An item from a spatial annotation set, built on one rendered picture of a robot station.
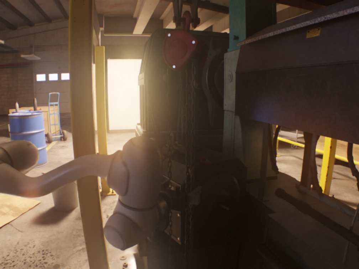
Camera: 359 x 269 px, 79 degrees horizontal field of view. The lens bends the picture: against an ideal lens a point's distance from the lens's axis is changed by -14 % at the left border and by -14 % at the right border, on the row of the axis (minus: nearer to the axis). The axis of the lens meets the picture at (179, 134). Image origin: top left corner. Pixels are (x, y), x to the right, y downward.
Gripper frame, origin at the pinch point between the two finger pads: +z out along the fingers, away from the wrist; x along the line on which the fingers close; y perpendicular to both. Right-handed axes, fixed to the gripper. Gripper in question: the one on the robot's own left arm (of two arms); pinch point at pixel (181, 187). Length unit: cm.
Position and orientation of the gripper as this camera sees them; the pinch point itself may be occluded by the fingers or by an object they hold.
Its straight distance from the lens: 93.3
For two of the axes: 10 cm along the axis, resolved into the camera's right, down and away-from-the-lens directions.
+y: 0.0, -9.8, -1.8
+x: -8.9, -0.8, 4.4
